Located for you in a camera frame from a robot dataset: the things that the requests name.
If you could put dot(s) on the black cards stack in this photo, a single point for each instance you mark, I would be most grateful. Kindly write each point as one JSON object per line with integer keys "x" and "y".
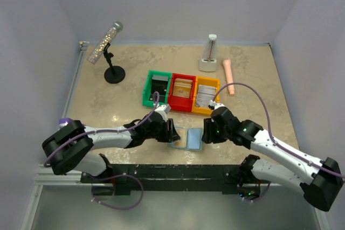
{"x": 159, "y": 83}

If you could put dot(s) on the red plastic bin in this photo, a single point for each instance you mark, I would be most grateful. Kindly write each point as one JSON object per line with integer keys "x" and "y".
{"x": 180, "y": 103}

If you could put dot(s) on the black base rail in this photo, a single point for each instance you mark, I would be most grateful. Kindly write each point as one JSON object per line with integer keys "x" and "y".
{"x": 122, "y": 179}

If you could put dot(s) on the green plastic bin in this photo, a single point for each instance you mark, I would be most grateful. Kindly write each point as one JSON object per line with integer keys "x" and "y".
{"x": 147, "y": 89}

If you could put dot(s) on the white cards stack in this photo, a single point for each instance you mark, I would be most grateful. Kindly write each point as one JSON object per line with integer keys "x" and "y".
{"x": 204, "y": 95}

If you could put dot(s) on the glitter silver microphone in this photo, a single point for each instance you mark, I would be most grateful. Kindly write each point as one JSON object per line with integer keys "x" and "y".
{"x": 106, "y": 39}

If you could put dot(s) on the black microphone stand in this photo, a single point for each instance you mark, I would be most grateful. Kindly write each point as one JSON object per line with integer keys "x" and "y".
{"x": 113, "y": 74}

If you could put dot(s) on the purple block fixture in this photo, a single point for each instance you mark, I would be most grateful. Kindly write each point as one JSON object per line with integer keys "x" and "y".
{"x": 64, "y": 121}

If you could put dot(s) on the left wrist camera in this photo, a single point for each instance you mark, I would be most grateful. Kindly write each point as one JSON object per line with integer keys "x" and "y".
{"x": 163, "y": 110}

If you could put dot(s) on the teal leather card holder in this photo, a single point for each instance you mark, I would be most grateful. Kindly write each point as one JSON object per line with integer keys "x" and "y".
{"x": 191, "y": 139}

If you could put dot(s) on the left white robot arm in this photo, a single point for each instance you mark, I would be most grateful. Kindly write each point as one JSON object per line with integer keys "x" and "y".
{"x": 70, "y": 147}

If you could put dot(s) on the gold cards stack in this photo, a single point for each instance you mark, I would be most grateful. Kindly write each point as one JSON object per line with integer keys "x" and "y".
{"x": 182, "y": 87}

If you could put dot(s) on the gold credit card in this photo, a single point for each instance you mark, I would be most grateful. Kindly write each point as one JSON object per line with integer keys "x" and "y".
{"x": 182, "y": 142}

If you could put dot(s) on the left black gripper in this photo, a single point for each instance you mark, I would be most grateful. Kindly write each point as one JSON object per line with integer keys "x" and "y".
{"x": 170, "y": 135}

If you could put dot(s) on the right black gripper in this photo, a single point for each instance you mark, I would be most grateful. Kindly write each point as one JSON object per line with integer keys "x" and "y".
{"x": 208, "y": 134}

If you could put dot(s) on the white metronome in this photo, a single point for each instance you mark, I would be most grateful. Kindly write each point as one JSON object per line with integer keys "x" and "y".
{"x": 208, "y": 60}

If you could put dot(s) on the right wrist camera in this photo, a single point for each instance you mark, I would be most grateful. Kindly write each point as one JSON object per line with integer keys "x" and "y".
{"x": 213, "y": 105}

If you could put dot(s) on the pink flashlight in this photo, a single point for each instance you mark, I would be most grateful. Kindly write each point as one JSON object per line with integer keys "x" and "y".
{"x": 229, "y": 77}

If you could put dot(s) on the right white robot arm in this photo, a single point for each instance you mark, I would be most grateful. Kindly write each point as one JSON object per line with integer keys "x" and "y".
{"x": 319, "y": 181}

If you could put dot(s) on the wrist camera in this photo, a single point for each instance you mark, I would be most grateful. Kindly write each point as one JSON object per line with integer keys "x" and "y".
{"x": 163, "y": 110}
{"x": 213, "y": 105}

